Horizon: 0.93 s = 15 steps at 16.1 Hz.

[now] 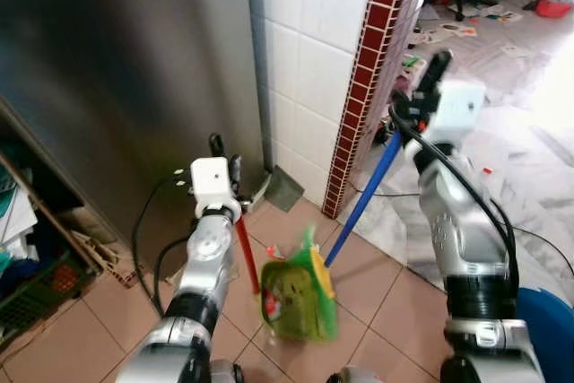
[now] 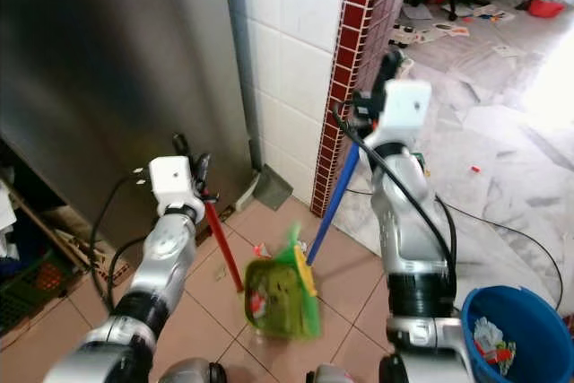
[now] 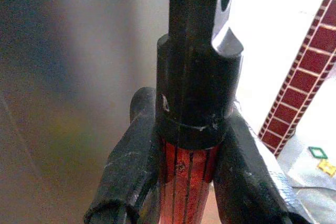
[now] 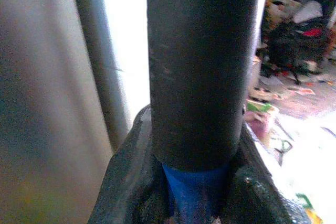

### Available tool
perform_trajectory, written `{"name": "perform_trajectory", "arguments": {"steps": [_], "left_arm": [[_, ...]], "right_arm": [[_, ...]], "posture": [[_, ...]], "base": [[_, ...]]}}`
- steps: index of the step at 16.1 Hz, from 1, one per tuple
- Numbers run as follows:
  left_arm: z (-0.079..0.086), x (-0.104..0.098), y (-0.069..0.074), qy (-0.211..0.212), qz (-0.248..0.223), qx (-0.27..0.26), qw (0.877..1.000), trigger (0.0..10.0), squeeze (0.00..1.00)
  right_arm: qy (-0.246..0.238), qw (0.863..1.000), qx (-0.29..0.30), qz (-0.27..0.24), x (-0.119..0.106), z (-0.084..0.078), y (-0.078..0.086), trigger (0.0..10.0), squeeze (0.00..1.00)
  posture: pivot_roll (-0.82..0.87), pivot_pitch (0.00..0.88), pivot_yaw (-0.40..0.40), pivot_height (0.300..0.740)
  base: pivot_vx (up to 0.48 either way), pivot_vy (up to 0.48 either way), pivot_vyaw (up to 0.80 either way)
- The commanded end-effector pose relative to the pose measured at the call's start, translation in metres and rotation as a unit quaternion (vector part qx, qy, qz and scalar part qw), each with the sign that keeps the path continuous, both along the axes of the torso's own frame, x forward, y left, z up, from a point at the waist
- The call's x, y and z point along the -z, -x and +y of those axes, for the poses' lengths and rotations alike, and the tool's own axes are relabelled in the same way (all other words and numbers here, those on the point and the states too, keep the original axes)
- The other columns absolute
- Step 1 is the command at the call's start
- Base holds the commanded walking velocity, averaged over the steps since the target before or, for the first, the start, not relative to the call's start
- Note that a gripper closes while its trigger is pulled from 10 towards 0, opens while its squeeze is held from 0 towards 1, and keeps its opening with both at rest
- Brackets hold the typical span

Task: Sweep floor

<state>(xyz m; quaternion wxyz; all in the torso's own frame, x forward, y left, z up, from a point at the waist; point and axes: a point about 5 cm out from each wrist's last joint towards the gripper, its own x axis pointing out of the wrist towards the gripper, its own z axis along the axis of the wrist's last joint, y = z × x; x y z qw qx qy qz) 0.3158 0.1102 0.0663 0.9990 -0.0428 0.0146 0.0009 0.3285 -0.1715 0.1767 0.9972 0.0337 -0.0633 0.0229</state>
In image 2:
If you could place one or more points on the red plastic basin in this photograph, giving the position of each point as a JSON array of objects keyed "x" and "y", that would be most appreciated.
[{"x": 545, "y": 7}]

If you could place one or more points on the green plastic crate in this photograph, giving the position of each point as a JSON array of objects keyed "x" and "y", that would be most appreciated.
[{"x": 25, "y": 289}]

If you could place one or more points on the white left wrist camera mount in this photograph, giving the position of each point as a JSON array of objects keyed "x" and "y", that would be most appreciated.
[{"x": 172, "y": 178}]

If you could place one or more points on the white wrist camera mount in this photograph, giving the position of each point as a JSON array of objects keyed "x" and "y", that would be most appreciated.
[
  {"x": 172, "y": 178},
  {"x": 405, "y": 109}
]

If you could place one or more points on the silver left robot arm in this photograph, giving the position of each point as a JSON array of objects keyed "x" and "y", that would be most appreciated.
[{"x": 166, "y": 253}]

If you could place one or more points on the rubbish in bucket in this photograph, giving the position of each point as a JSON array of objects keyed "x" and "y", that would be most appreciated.
[{"x": 493, "y": 347}]

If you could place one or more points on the blue plastic bucket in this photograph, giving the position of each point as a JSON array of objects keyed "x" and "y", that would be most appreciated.
[{"x": 525, "y": 329}]

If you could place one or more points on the wooden shelf frame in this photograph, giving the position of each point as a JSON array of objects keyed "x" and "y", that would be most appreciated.
[{"x": 25, "y": 217}]

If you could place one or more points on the stainless steel fridge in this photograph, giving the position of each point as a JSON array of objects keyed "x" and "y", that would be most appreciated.
[{"x": 126, "y": 69}]

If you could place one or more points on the small red scrap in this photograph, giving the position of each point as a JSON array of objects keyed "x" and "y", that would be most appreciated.
[{"x": 473, "y": 169}]

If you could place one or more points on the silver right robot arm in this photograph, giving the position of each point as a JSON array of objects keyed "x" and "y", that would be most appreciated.
[{"x": 408, "y": 230}]

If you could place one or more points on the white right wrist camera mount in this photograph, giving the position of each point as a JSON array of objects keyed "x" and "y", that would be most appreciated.
[{"x": 405, "y": 109}]

